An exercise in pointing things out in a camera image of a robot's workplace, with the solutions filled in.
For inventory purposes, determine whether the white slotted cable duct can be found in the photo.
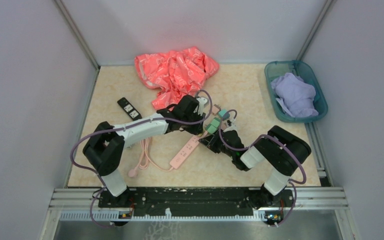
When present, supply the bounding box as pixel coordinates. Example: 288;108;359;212
59;209;267;222

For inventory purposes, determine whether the black power strip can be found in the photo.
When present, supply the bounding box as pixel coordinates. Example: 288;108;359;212
117;97;142;121

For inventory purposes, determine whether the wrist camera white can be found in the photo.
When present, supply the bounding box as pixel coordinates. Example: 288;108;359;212
195;97;209;116
224;120;238;132

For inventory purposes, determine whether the pink crumpled cloth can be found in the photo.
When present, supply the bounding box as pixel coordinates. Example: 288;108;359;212
134;46;220;110

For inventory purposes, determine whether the green plug adapter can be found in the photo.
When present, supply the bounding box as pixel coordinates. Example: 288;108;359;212
205;117;221;135

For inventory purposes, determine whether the pink power strip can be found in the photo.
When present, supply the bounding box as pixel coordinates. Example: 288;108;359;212
169;135;201;170

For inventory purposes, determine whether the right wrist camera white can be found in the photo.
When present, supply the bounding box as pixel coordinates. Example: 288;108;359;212
224;120;238;132

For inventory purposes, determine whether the teal plug adapter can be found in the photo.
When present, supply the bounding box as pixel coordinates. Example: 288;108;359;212
217;109;230;121

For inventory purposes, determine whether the lavender cloth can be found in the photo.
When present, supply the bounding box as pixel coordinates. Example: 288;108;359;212
270;72;319;118

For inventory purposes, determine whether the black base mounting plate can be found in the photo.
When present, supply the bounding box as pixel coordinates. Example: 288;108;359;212
98;187;293;217

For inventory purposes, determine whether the beige pink plug adapter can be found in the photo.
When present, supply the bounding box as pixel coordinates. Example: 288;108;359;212
220;122;228;131

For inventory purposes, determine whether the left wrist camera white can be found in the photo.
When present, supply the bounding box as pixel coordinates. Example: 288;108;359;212
195;97;209;116

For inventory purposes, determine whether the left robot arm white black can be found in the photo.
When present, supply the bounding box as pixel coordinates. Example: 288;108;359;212
82;95;213;207

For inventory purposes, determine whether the pink power cord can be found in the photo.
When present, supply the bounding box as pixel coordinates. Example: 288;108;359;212
127;137;175;179

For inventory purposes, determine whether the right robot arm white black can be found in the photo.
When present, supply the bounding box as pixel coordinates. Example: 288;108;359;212
199;125;312;206

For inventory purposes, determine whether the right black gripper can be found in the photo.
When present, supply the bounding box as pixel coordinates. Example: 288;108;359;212
199;128;235;159

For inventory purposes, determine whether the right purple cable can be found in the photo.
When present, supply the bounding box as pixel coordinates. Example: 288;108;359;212
218;109;308;228

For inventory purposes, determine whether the teal plastic basket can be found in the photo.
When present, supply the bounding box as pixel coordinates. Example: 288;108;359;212
263;60;329;124

